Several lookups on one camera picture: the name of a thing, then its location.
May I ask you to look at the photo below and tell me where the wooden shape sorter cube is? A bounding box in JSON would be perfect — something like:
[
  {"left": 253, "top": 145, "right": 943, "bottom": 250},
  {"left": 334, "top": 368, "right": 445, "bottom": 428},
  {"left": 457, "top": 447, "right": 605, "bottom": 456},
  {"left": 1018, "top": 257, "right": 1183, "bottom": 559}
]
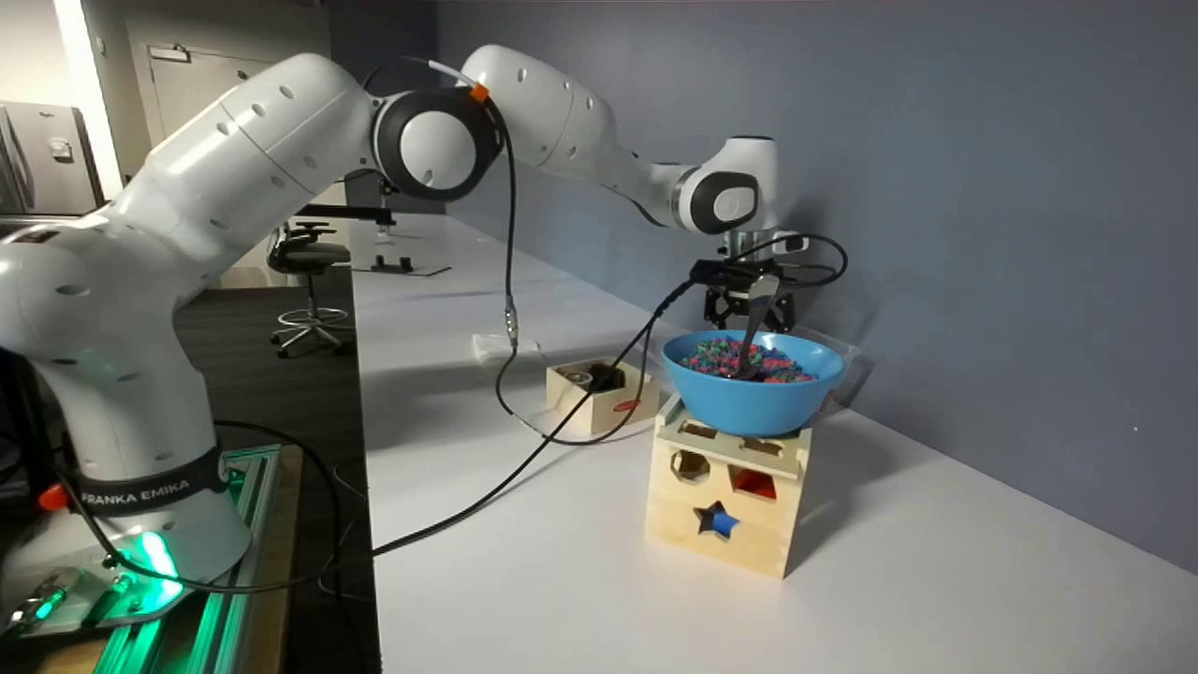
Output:
[{"left": 644, "top": 392, "right": 817, "bottom": 583}]

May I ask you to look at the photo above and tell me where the black object on paper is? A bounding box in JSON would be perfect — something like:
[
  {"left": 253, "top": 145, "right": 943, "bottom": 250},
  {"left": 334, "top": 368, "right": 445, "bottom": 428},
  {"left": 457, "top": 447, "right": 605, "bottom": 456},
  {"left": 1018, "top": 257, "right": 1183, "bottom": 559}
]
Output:
[{"left": 366, "top": 250, "right": 457, "bottom": 282}]

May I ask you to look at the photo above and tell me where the black camera cable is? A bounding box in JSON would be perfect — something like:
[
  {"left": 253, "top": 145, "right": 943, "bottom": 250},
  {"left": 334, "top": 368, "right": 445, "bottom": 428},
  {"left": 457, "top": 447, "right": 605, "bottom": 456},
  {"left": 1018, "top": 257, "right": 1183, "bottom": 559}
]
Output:
[{"left": 366, "top": 91, "right": 853, "bottom": 559}]

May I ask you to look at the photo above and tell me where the colourful beads pile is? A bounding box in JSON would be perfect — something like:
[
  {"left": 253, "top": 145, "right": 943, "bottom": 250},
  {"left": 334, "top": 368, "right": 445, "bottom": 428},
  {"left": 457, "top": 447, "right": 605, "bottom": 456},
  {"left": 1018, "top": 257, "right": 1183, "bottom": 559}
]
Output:
[{"left": 676, "top": 338, "right": 820, "bottom": 384}]

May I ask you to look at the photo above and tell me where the blue bowl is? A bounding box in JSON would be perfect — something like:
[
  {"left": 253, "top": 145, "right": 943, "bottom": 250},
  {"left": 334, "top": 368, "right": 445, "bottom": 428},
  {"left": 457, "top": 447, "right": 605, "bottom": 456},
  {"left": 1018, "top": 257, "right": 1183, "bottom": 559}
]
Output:
[{"left": 656, "top": 325, "right": 850, "bottom": 441}]

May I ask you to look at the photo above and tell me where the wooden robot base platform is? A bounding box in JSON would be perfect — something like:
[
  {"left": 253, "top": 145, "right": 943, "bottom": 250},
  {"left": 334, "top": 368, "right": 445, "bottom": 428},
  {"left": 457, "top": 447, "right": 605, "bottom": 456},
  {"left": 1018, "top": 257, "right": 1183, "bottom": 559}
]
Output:
[{"left": 0, "top": 441, "right": 309, "bottom": 674}]

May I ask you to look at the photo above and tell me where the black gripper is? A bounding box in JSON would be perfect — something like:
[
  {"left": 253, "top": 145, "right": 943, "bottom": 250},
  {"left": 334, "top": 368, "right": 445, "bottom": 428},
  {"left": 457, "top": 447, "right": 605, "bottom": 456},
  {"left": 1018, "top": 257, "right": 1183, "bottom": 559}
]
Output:
[{"left": 700, "top": 266, "right": 804, "bottom": 342}]

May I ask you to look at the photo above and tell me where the black office chair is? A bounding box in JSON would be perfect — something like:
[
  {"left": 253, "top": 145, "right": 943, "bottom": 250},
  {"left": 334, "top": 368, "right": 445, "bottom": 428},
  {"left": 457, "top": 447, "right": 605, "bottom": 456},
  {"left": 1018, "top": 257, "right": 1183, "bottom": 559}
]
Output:
[{"left": 267, "top": 217, "right": 358, "bottom": 359}]

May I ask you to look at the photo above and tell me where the small open wooden box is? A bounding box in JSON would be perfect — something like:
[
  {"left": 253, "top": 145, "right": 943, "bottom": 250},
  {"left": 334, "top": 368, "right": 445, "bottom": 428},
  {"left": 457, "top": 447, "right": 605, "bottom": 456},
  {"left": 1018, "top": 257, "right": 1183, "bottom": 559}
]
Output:
[{"left": 544, "top": 354, "right": 659, "bottom": 441}]

